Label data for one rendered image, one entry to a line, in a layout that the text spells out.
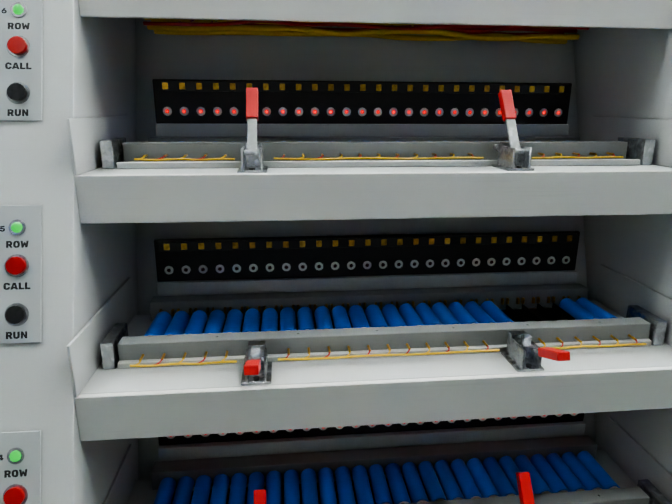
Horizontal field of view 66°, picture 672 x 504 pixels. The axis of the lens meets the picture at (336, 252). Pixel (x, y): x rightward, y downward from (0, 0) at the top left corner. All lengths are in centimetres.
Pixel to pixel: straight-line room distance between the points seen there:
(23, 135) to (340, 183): 29
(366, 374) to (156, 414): 20
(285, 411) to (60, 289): 23
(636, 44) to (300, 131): 41
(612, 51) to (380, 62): 29
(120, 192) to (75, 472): 25
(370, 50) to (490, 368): 45
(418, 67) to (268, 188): 35
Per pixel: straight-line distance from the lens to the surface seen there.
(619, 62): 77
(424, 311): 62
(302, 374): 51
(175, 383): 52
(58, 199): 53
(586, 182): 58
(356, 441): 69
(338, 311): 61
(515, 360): 56
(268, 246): 64
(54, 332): 53
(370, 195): 51
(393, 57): 77
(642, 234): 70
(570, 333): 62
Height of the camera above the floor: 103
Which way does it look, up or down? 3 degrees up
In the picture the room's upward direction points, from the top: 2 degrees counter-clockwise
